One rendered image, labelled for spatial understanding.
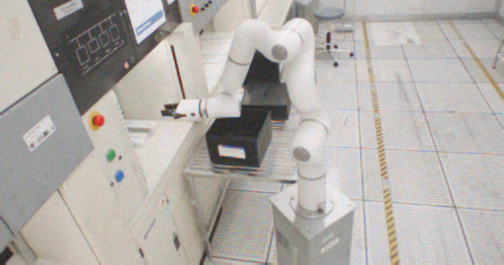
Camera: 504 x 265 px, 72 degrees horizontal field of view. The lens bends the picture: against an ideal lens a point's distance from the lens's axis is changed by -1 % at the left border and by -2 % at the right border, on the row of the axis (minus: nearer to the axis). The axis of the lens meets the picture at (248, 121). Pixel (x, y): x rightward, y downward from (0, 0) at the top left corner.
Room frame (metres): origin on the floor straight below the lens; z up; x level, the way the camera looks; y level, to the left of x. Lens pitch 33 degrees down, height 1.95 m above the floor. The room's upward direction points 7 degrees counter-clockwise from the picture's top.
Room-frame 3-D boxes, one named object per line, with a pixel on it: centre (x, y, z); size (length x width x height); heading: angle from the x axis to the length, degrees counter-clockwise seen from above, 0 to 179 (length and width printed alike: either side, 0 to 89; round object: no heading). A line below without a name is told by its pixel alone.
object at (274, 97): (1.93, -0.13, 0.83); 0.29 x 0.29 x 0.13; 75
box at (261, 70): (2.37, -0.15, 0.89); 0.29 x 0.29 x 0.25; 75
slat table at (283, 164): (1.94, -0.10, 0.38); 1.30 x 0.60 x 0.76; 163
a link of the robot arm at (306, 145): (1.06, -0.22, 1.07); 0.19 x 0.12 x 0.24; 150
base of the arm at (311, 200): (1.08, -0.23, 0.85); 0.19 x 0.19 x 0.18
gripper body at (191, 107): (1.30, 0.23, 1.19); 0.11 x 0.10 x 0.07; 80
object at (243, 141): (1.53, 0.05, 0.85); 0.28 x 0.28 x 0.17; 68
